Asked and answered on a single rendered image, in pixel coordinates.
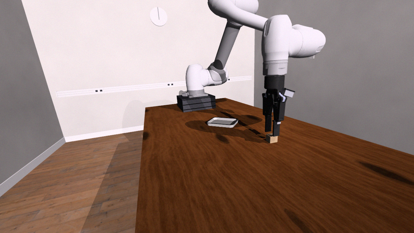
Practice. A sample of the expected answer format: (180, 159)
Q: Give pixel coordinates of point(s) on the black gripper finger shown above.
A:
(267, 111)
(278, 112)

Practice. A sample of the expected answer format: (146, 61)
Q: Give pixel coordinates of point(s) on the tan block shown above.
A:
(271, 139)

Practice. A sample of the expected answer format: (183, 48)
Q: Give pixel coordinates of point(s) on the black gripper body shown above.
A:
(274, 85)

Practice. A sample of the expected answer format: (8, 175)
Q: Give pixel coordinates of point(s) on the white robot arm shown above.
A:
(280, 40)

